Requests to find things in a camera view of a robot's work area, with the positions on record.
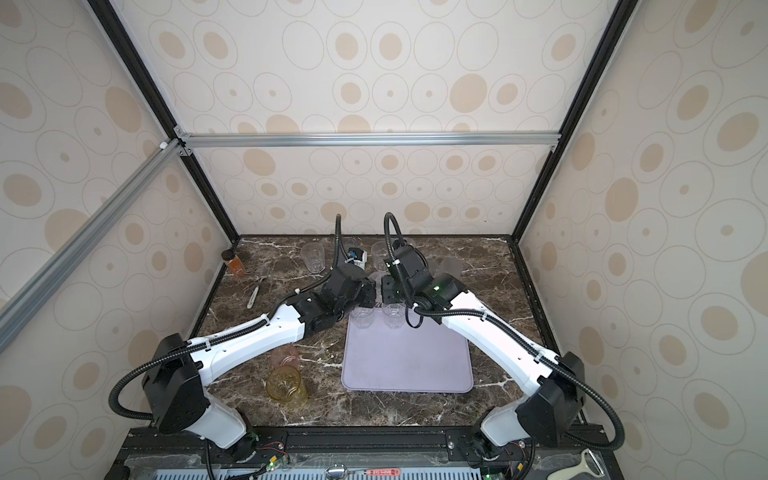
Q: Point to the red handled screwdriver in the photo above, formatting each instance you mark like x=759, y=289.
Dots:
x=340, y=472

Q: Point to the yellow glass mug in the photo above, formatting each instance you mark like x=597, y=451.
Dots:
x=285, y=385

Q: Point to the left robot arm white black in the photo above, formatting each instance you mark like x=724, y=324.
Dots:
x=176, y=382

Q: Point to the lavender plastic tray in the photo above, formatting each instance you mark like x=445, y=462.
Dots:
x=383, y=354

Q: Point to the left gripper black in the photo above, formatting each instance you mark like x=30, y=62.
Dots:
x=369, y=288

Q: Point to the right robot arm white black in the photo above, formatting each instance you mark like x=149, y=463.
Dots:
x=551, y=397

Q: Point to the clear faceted glass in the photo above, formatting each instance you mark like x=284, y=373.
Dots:
x=377, y=277
x=394, y=315
x=362, y=317
x=313, y=255

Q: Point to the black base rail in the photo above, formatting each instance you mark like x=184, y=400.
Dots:
x=421, y=452

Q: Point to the small amber bottle black cap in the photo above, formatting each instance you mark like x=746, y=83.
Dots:
x=233, y=262

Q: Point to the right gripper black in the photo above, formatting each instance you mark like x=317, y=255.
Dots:
x=386, y=290

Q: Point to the white peeler tool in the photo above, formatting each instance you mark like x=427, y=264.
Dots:
x=589, y=464

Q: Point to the frosted dimpled tall cup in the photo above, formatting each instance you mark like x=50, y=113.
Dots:
x=452, y=266

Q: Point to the aluminium frame bar left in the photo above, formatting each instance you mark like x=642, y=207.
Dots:
x=33, y=295

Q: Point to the aluminium frame bar horizontal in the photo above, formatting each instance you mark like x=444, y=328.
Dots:
x=356, y=140

